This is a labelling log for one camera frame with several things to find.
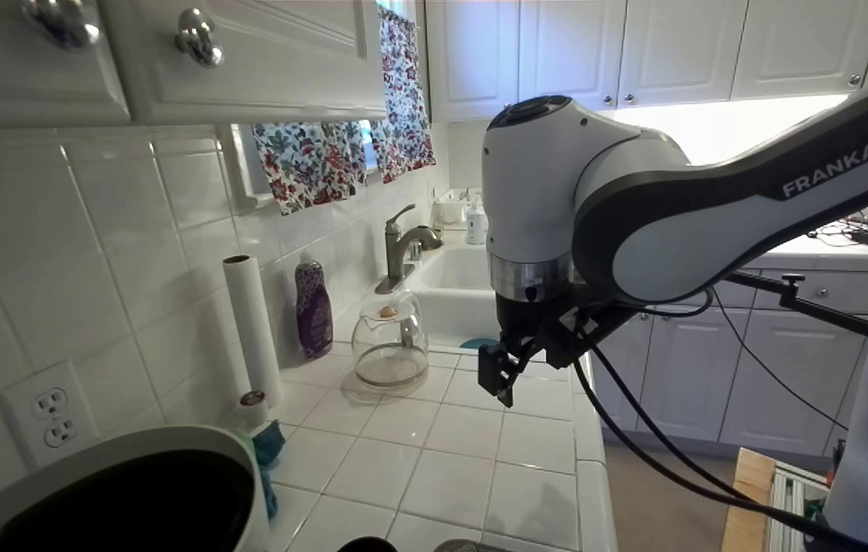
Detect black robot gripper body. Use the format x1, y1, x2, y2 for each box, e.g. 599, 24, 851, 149
495, 287, 609, 372

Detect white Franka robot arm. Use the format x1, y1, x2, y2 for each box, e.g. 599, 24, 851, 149
478, 90, 868, 552

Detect glass coffee carafe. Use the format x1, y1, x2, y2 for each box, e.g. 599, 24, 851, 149
353, 293, 430, 385

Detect white paper towel roll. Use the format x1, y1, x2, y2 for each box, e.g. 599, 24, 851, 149
221, 254, 282, 407

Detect blue towel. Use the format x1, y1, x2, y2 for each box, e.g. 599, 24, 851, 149
253, 422, 287, 516

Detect white coffee maker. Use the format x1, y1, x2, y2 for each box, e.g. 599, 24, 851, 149
0, 425, 270, 552

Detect white farmhouse sink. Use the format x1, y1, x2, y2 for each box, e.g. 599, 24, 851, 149
405, 244, 501, 350

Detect white soap dispenser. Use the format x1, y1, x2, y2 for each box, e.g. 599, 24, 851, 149
468, 200, 488, 244

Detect metal kitchen faucet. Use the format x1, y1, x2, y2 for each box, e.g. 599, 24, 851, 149
377, 213, 442, 293

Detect white lower cabinets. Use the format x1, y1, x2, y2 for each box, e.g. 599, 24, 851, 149
602, 286, 868, 457

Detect purple dish soap bottle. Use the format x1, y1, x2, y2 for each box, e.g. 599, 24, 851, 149
294, 254, 336, 360

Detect floral window curtain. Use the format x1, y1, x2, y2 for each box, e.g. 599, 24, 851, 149
256, 5, 437, 215

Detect white upper cabinet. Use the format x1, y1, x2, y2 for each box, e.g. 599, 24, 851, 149
0, 0, 388, 128

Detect black camera stand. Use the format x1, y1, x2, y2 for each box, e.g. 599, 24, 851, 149
723, 273, 868, 337

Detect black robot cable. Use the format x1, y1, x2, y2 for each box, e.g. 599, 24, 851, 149
567, 340, 868, 552

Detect white wall outlet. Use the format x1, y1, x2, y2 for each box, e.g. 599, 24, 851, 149
0, 361, 100, 468

